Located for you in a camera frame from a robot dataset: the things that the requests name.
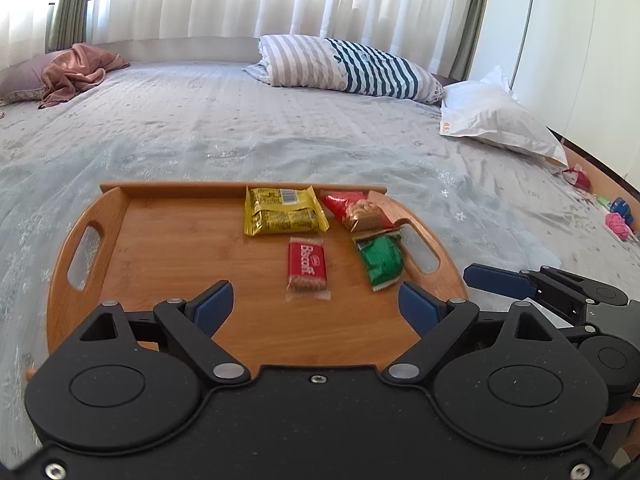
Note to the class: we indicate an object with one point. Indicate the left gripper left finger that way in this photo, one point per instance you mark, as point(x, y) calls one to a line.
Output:
point(188, 328)

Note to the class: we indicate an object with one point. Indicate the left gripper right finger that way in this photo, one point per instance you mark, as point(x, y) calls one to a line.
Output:
point(441, 327)

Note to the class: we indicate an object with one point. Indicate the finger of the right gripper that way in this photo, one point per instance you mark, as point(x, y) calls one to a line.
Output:
point(501, 282)

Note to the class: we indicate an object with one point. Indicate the green snack packet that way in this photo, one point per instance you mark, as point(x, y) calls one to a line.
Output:
point(382, 257)

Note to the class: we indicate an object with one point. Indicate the red Biscoff packet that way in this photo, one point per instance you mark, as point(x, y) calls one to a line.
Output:
point(307, 275)

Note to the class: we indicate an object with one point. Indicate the yellow snack packet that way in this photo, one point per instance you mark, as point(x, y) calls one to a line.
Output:
point(283, 211)

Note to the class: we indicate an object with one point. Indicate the red cashew nut packet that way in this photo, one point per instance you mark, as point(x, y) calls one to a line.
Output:
point(356, 212)

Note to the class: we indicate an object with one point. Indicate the person's hand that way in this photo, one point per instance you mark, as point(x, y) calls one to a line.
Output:
point(629, 412)

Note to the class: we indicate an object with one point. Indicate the pink toy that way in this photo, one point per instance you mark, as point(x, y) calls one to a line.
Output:
point(618, 226)

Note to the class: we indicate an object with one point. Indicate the blue toy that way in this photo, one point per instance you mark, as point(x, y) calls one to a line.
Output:
point(617, 206)

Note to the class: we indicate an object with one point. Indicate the red tissue pack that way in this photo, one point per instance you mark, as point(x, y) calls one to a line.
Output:
point(577, 177)

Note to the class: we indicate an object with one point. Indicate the wooden serving tray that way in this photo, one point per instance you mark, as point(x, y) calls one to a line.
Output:
point(143, 243)

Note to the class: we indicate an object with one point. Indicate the white pillow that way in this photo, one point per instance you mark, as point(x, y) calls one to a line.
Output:
point(486, 110)

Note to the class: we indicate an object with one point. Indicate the light blue bedspread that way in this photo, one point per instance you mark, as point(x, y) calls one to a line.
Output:
point(212, 122)

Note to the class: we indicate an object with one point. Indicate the green curtain right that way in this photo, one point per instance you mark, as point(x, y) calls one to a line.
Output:
point(461, 66)

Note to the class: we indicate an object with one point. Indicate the green curtain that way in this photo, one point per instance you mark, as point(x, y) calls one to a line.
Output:
point(69, 24)
point(461, 66)

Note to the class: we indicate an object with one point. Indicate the pink crumpled cloth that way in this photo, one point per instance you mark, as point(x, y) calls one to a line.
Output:
point(76, 70)

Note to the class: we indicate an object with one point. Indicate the striped pillow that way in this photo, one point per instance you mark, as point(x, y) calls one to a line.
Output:
point(299, 61)

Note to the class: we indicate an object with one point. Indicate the purple pillow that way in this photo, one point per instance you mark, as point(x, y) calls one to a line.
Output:
point(23, 82)

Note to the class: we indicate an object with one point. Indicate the white sheer curtain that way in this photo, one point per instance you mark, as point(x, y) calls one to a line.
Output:
point(427, 32)

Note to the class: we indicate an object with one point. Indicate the green curtain left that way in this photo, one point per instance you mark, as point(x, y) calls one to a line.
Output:
point(69, 24)

